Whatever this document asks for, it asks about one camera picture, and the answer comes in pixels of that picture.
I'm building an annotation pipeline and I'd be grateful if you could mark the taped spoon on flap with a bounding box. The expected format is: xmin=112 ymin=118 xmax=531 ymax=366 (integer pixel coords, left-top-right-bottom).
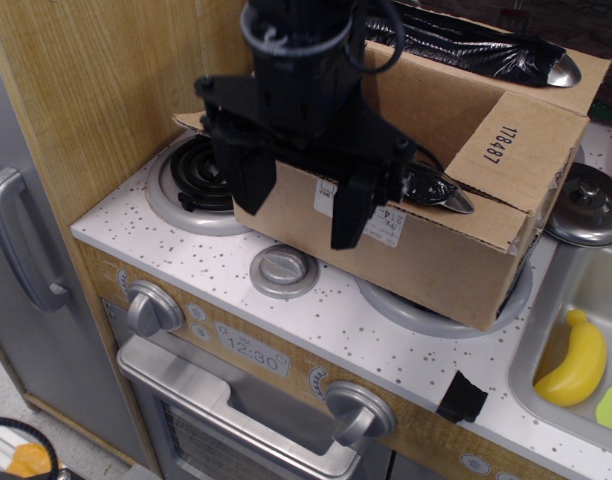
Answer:
xmin=405 ymin=162 xmax=475 ymax=214
xmin=394 ymin=3 xmax=582 ymax=88

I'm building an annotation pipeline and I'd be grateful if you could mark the black tape piece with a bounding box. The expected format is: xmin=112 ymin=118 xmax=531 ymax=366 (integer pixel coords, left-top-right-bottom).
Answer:
xmin=436 ymin=371 xmax=488 ymax=423

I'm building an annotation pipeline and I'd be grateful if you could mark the grey fridge door handle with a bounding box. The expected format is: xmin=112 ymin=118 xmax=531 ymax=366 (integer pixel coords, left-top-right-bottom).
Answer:
xmin=0 ymin=167 xmax=71 ymax=313

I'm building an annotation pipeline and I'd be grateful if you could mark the silver toy sink basin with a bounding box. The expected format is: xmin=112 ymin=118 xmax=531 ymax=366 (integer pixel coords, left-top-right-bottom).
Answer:
xmin=507 ymin=239 xmax=612 ymax=456

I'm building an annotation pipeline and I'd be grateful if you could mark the oven clock display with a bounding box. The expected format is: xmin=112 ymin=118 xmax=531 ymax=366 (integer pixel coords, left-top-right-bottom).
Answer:
xmin=215 ymin=322 xmax=291 ymax=378

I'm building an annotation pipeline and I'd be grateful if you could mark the steel pot lid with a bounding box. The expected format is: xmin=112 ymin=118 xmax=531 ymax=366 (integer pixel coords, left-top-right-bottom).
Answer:
xmin=546 ymin=162 xmax=612 ymax=248

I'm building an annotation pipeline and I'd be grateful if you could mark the yellow toy banana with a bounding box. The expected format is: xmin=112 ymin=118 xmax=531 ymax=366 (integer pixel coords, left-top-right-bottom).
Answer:
xmin=534 ymin=309 xmax=608 ymax=407

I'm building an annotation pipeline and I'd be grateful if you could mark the silver oven door handle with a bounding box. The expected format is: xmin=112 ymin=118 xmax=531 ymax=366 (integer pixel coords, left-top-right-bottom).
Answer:
xmin=117 ymin=335 xmax=364 ymax=479

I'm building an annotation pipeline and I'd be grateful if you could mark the orange object bottom left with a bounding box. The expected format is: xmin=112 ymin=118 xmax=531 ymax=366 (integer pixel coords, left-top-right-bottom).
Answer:
xmin=5 ymin=443 xmax=51 ymax=478

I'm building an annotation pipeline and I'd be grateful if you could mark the silver oven knob right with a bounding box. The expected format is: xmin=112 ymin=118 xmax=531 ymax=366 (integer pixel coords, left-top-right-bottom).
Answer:
xmin=325 ymin=381 xmax=396 ymax=446

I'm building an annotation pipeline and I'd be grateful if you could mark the taped spoon on far flap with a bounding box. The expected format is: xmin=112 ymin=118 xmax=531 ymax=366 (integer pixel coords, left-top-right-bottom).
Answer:
xmin=394 ymin=3 xmax=582 ymax=88

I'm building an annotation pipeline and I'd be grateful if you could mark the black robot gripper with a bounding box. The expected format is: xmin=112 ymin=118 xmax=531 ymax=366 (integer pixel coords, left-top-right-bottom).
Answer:
xmin=194 ymin=1 xmax=415 ymax=250

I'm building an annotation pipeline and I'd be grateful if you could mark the grey round stove knob top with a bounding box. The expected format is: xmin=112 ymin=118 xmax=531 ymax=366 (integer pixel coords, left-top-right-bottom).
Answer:
xmin=249 ymin=244 xmax=319 ymax=300

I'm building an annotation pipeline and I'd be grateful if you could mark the black coil burner left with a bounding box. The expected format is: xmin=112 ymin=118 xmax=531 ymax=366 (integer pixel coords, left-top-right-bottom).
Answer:
xmin=146 ymin=135 xmax=249 ymax=237

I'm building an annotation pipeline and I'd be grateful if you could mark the brown cardboard box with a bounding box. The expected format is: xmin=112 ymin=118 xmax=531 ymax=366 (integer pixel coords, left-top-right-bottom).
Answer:
xmin=172 ymin=42 xmax=612 ymax=333

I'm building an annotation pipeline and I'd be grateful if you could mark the taped spoon on near flap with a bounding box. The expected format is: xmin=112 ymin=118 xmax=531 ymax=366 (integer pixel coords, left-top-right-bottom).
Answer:
xmin=405 ymin=162 xmax=475 ymax=214

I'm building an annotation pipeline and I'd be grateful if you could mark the grey burner ring right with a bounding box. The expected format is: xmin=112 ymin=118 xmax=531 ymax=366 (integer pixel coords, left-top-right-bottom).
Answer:
xmin=354 ymin=259 xmax=534 ymax=340

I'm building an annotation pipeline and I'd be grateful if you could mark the black cable loop bottom left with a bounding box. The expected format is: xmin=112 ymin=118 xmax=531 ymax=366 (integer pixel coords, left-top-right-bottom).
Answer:
xmin=0 ymin=416 xmax=62 ymax=476

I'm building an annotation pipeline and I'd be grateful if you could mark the silver oven knob left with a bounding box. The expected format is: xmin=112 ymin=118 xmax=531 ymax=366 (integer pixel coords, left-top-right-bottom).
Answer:
xmin=127 ymin=280 xmax=184 ymax=337

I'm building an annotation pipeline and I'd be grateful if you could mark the silver oven knob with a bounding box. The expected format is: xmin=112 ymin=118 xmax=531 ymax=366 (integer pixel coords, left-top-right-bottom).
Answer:
xmin=127 ymin=280 xmax=184 ymax=337
xmin=325 ymin=381 xmax=396 ymax=446

